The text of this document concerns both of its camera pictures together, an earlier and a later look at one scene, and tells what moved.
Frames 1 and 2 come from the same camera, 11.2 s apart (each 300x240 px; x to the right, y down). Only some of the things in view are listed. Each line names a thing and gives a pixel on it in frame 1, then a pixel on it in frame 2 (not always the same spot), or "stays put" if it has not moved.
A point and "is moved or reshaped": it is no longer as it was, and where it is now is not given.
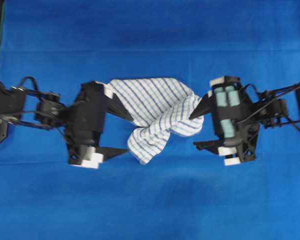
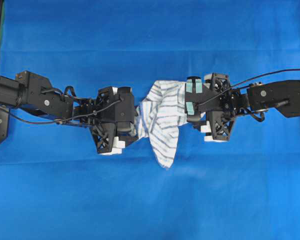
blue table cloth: (185, 192) stays put
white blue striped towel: (159, 106) is moved or reshaped
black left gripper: (83, 125) -> (114, 111)
